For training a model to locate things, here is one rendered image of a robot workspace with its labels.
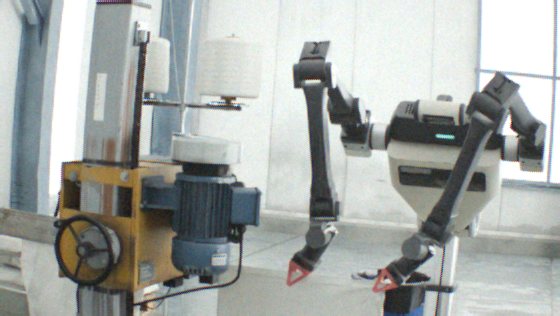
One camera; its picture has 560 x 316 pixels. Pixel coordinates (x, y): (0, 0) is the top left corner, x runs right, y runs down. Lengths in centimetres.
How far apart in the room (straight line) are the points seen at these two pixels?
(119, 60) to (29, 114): 628
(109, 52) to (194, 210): 45
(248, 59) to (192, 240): 49
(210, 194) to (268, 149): 881
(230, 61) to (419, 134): 78
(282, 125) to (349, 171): 103
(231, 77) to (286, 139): 862
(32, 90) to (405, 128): 603
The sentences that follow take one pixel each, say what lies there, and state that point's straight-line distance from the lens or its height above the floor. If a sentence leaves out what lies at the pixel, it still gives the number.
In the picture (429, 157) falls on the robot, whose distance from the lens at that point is 271.
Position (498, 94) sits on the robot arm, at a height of 159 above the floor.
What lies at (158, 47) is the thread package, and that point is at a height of 166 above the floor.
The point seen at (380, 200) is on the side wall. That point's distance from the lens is 1056.
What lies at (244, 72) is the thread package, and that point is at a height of 159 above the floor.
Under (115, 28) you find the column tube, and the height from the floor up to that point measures 169.
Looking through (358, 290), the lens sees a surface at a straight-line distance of 241.
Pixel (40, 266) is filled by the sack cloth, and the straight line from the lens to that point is 283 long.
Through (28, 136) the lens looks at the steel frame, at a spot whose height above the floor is 112.
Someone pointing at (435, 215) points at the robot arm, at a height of 126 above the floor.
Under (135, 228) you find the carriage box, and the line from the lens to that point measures 212.
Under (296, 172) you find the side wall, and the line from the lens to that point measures 1080.
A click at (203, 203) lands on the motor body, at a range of 211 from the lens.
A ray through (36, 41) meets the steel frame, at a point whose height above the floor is 207.
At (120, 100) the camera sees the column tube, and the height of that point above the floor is 150.
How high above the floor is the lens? 150
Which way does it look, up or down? 3 degrees down
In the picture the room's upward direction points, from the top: 4 degrees clockwise
